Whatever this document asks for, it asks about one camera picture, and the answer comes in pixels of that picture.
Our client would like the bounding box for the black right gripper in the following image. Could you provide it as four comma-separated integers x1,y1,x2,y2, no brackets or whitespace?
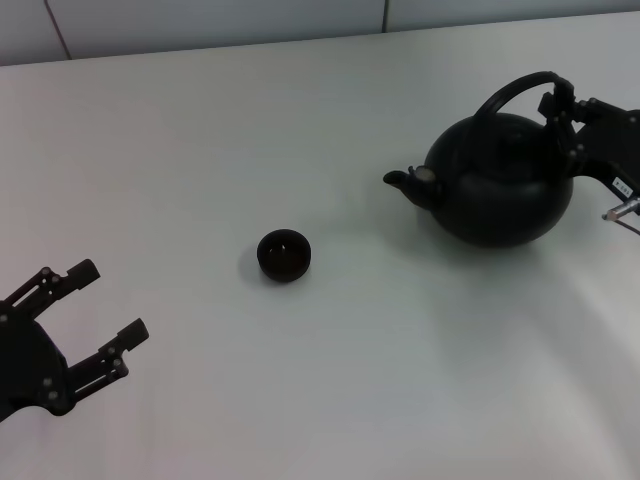
537,81,640,200

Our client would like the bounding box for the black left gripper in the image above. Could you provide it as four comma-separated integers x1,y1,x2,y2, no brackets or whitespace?
0,258,151,427

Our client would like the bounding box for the black teapot with arched handle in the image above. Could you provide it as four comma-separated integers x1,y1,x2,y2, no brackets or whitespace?
383,71,576,249

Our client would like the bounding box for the small dark teacup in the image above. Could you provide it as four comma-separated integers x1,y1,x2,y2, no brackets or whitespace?
256,228,312,285

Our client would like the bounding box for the silver metal connector plug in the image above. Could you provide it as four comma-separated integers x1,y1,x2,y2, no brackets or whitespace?
601,196,640,223

